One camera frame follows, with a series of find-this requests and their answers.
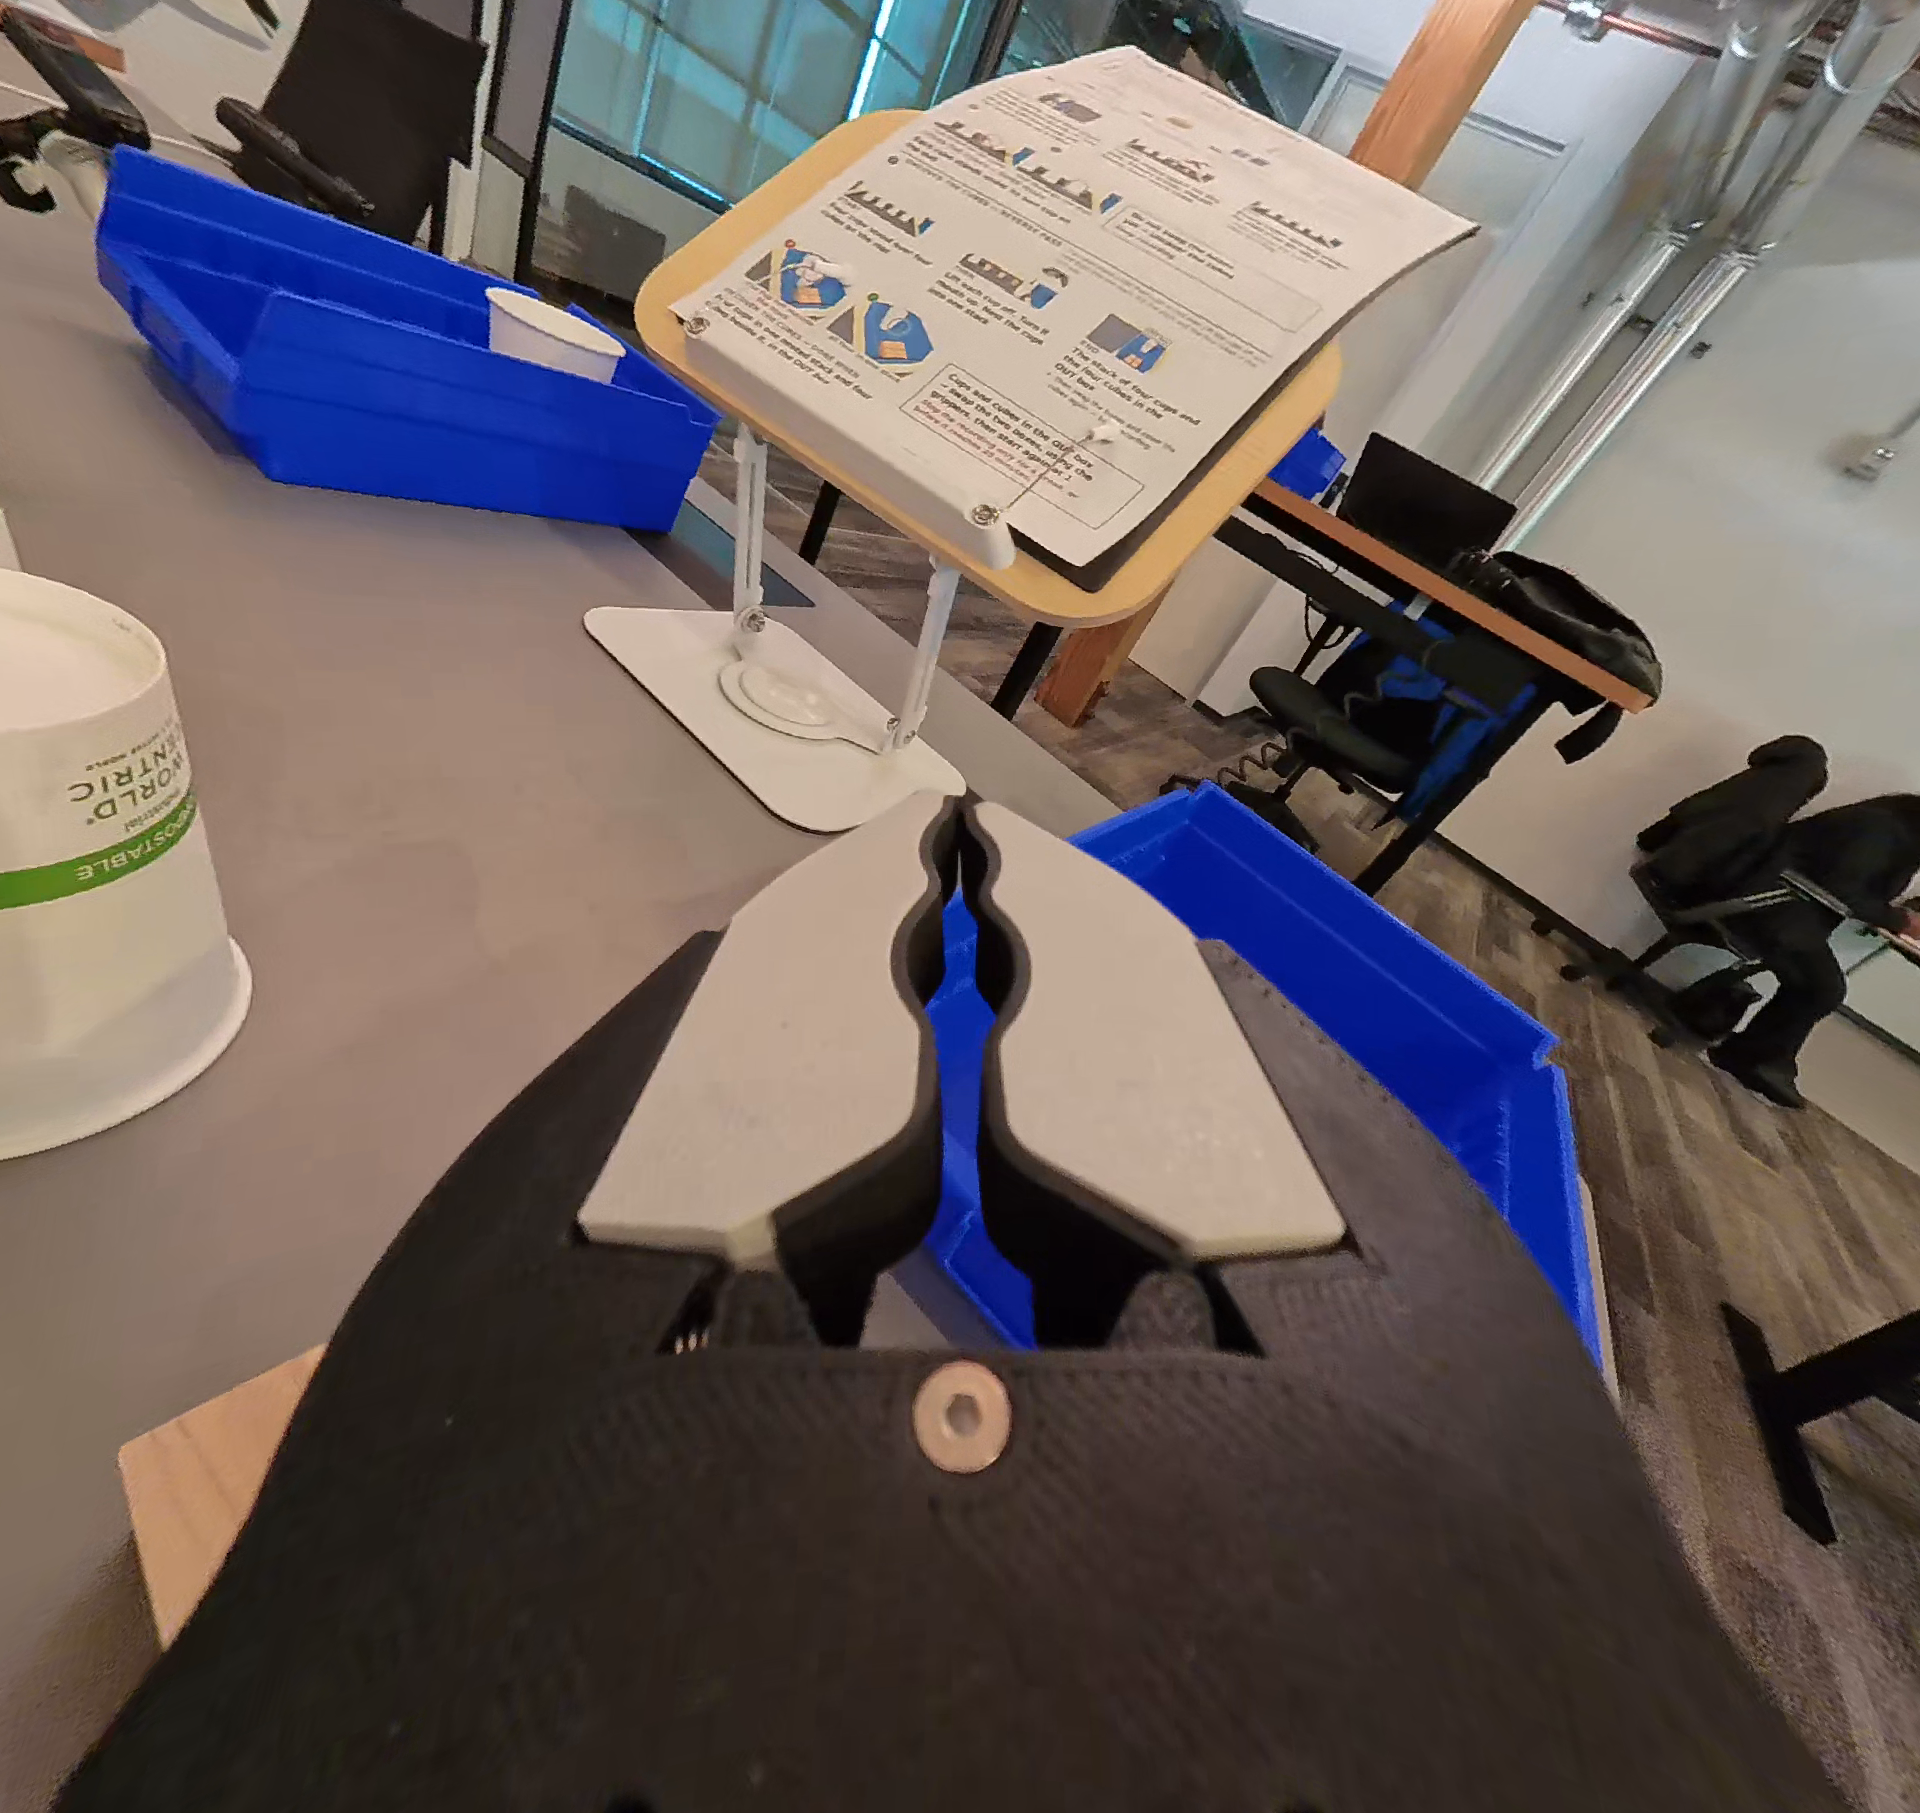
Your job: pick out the long blue plastic bin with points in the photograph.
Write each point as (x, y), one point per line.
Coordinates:
(450, 448)

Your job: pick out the grey desk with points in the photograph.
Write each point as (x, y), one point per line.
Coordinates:
(450, 734)

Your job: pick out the office chair with blue cloth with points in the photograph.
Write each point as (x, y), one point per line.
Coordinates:
(1337, 734)

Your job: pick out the blue cloth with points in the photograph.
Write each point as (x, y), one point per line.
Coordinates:
(1440, 702)

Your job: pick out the black laptop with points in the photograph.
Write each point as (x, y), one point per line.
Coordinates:
(1425, 503)

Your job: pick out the wall outlet box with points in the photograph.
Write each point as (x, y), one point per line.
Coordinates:
(1883, 446)

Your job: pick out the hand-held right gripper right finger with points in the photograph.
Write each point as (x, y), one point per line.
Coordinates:
(1157, 1093)

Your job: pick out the metal ceiling pipes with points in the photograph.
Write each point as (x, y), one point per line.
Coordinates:
(1771, 27)

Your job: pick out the wooden table black frame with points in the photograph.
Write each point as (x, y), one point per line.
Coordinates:
(1304, 517)

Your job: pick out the wooden cube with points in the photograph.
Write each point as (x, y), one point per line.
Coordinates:
(196, 1483)

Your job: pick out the white wooden document stand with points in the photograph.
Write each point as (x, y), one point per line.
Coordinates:
(690, 674)

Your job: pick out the white paper cup green band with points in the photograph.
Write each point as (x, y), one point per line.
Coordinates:
(549, 338)
(106, 942)

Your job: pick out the black table leg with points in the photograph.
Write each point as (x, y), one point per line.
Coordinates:
(1793, 1409)

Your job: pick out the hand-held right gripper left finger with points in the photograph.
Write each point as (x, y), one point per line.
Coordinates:
(752, 1079)

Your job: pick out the wide blue plastic bin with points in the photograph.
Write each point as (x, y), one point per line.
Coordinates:
(1350, 988)

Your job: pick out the blue storage bin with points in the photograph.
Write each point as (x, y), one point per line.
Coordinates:
(1318, 464)

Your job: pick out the chair with black jacket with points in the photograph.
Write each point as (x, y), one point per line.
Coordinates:
(1725, 810)

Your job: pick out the printed instruction sheet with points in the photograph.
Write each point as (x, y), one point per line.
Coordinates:
(1081, 283)

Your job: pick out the wooden post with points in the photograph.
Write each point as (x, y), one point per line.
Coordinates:
(1479, 14)

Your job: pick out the black backpack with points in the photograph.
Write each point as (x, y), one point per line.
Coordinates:
(1576, 627)

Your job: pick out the black metal pole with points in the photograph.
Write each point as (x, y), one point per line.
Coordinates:
(818, 521)
(1022, 666)

